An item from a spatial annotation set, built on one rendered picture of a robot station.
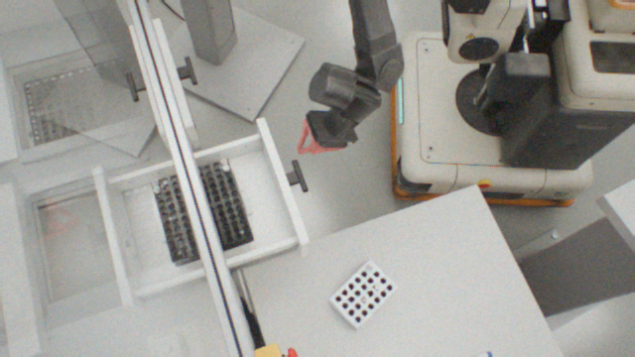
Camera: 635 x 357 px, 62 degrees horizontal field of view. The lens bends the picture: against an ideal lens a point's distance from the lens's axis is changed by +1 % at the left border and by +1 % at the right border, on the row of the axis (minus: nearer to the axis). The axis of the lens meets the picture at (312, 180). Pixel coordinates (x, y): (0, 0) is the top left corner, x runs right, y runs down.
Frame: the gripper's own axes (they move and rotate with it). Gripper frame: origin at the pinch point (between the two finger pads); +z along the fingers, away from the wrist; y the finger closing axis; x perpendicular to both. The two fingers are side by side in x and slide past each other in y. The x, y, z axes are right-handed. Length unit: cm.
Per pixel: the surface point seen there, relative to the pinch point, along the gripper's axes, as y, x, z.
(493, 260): -37.8, 31.2, -4.9
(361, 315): -8.9, 33.2, 11.0
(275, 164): 4.7, 0.4, 5.3
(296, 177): 1.0, 3.8, 4.7
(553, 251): -91, 31, 7
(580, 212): -142, 19, 15
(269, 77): -63, -74, 69
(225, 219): 11.6, 6.5, 17.7
